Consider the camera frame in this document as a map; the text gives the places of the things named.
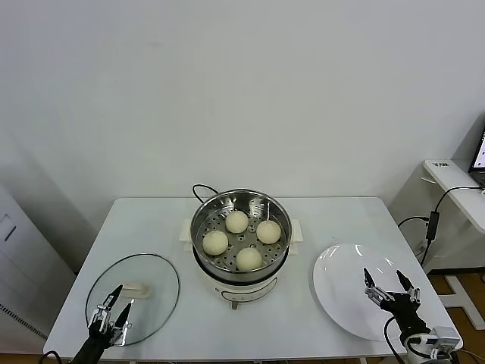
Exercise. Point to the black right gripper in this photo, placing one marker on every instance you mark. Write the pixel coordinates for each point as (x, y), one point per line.
(403, 311)

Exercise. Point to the white steamed baozi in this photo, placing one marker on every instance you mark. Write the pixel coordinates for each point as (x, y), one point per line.
(215, 243)
(268, 231)
(249, 259)
(236, 222)

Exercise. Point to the white round plate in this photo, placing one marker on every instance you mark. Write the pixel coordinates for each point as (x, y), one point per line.
(341, 288)

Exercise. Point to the cream electric cooker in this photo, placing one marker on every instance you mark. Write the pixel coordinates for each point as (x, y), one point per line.
(242, 292)

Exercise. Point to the round glass lid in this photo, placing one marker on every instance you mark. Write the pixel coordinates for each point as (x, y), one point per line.
(151, 303)

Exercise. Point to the black laptop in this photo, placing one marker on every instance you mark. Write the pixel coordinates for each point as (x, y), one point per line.
(478, 159)

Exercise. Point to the white side desk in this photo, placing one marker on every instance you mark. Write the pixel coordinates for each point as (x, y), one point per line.
(454, 170)

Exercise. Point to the white cabinet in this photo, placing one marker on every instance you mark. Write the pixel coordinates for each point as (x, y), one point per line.
(30, 258)

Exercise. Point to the stainless steel steamer basket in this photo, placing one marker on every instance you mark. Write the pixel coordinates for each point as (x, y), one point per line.
(276, 250)

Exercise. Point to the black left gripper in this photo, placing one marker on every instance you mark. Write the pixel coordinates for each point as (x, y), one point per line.
(92, 345)

